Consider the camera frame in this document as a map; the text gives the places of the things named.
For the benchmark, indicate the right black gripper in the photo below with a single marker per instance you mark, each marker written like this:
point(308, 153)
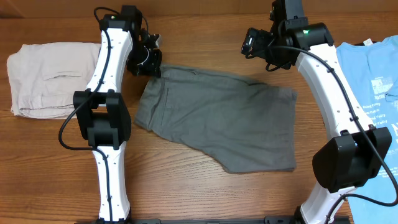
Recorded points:
point(285, 63)

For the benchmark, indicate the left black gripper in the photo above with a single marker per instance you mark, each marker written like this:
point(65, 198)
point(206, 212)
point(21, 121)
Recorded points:
point(150, 69)

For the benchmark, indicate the folded beige shorts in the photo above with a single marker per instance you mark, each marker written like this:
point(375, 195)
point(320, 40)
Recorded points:
point(44, 77)

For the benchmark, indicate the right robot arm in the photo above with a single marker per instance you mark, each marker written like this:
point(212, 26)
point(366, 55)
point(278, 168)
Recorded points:
point(356, 148)

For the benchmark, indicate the light blue printed t-shirt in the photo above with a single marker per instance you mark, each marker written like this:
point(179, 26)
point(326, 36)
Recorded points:
point(371, 71)

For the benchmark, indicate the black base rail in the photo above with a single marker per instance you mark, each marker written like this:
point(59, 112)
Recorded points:
point(211, 221)

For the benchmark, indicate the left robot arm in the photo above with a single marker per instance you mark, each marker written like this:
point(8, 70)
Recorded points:
point(103, 117)

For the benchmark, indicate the grey shorts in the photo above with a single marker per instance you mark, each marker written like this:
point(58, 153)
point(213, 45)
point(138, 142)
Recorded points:
point(245, 125)

